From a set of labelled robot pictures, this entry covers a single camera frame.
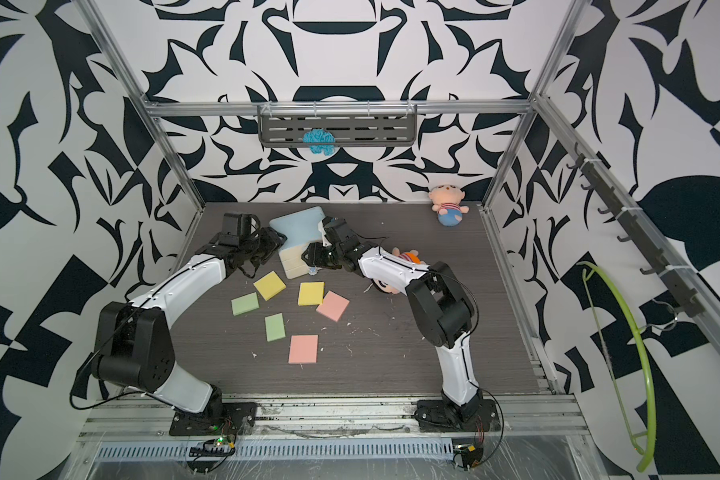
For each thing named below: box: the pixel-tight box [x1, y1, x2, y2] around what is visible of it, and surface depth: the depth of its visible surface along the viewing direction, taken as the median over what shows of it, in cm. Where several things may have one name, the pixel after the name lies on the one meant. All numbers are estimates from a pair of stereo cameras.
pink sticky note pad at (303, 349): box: [288, 335, 319, 364], surface depth 87 cm
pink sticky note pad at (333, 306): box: [316, 290, 350, 322], surface depth 95 cm
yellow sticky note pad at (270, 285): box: [253, 270, 287, 301], surface depth 99 cm
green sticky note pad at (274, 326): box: [264, 312, 286, 342], surface depth 91 cm
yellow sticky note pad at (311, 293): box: [298, 281, 325, 306], surface depth 98 cm
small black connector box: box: [452, 443, 484, 471], surface depth 73 cm
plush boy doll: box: [428, 184, 470, 227], surface depth 117 cm
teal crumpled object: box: [303, 128, 336, 156], surface depth 93 cm
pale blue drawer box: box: [269, 206, 325, 280], surface depth 92 cm
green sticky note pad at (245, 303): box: [231, 291, 260, 317], surface depth 95 cm
